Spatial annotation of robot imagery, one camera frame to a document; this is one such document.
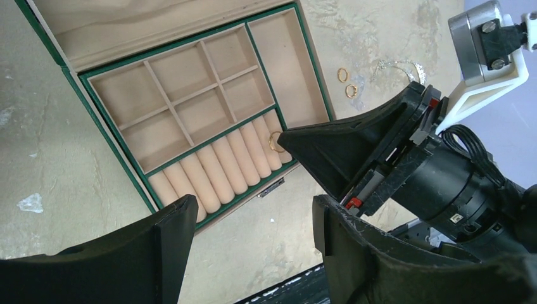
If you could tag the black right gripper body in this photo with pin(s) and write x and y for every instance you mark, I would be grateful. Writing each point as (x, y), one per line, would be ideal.
(405, 146)

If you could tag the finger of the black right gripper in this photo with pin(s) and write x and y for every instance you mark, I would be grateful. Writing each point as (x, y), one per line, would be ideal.
(337, 154)

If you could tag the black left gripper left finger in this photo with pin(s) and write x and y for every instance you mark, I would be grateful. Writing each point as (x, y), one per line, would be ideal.
(143, 262)

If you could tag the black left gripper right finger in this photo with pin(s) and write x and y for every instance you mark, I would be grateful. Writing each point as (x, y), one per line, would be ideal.
(364, 264)

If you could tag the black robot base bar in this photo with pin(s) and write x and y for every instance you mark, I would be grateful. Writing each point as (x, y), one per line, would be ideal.
(309, 286)

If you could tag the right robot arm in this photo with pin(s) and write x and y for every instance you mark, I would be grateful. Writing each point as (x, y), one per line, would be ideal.
(446, 178)

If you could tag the green jewelry box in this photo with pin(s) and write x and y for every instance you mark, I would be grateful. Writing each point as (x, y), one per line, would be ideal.
(190, 95)

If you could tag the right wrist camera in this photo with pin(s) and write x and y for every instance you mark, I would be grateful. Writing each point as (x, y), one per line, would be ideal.
(489, 48)

